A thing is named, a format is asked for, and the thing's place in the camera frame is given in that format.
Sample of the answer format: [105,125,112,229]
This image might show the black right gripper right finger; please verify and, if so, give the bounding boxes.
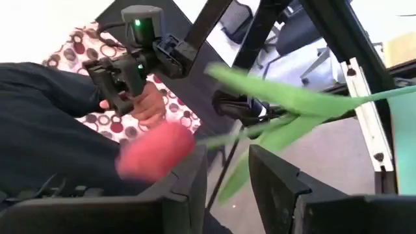
[248,145,350,234]

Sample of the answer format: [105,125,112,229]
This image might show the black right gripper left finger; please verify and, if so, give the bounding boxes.
[139,146,209,234]

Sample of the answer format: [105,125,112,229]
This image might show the red artificial tulip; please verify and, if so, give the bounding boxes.
[115,63,416,205]

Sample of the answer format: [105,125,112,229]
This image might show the person's hand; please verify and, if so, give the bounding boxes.
[99,81,167,128]

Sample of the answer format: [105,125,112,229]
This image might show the white aluminium profile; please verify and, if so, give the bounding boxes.
[339,57,395,173]

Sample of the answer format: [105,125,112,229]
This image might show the green table mat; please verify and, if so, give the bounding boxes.
[388,92,416,196]

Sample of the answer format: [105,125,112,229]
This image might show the person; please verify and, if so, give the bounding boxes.
[0,61,157,209]

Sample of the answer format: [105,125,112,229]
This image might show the black office chair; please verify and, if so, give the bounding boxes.
[275,0,326,56]
[220,1,254,45]

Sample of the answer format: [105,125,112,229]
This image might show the circle patterned cloth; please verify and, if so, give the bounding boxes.
[41,21,202,146]

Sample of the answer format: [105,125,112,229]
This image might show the black leader arm handle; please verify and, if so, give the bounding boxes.
[83,5,199,118]

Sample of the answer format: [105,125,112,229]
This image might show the black metal table frame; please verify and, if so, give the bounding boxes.
[181,0,399,196]

